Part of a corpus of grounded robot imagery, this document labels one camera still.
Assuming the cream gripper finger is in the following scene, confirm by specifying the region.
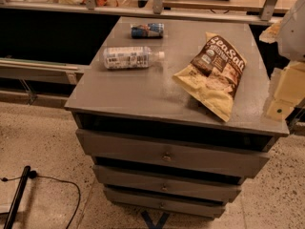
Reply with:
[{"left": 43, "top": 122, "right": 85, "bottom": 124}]
[
  {"left": 266, "top": 61, "right": 305, "bottom": 121},
  {"left": 259, "top": 21, "right": 281, "bottom": 44}
]

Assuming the brown sea salt chip bag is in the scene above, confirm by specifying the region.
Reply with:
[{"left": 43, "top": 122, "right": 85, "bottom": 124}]
[{"left": 173, "top": 32, "right": 247, "bottom": 122}]

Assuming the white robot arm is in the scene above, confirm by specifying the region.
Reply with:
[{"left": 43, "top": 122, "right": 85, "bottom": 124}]
[{"left": 259, "top": 0, "right": 305, "bottom": 121}]

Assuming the blue drink can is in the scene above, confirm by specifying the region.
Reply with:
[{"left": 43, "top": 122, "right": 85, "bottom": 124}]
[{"left": 131, "top": 23, "right": 164, "bottom": 38}]

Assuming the grey drawer cabinet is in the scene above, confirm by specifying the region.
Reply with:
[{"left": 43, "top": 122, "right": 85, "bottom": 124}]
[{"left": 66, "top": 17, "right": 289, "bottom": 207}]

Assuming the clear plastic water bottle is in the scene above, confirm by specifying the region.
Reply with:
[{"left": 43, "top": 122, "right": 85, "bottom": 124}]
[{"left": 103, "top": 46, "right": 165, "bottom": 70}]

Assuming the middle grey drawer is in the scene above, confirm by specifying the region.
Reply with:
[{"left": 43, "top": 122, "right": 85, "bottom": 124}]
[{"left": 93, "top": 165, "right": 241, "bottom": 203}]

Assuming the grey drawer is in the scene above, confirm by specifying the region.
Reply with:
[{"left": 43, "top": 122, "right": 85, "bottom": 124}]
[
  {"left": 104, "top": 187, "right": 225, "bottom": 219},
  {"left": 76, "top": 129, "right": 270, "bottom": 178},
  {"left": 93, "top": 165, "right": 241, "bottom": 203}
]

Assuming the bottom grey drawer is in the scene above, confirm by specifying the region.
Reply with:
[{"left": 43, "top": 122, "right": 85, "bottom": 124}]
[{"left": 104, "top": 187, "right": 225, "bottom": 219}]

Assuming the top grey drawer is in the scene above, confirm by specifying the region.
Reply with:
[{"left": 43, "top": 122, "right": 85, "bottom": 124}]
[{"left": 76, "top": 129, "right": 270, "bottom": 178}]

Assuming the low grey side shelf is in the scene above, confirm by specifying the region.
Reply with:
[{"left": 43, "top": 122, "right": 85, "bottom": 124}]
[{"left": 0, "top": 58, "right": 90, "bottom": 85}]

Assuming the black pole on floor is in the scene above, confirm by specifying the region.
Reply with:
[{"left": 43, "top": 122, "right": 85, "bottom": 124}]
[{"left": 4, "top": 166, "right": 31, "bottom": 229}]

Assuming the grey metal shelf rail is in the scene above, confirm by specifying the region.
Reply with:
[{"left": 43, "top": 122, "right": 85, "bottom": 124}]
[{"left": 0, "top": 0, "right": 296, "bottom": 25}]

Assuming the black cable on floor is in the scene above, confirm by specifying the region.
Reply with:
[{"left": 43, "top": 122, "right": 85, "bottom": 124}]
[{"left": 0, "top": 170, "right": 82, "bottom": 229}]

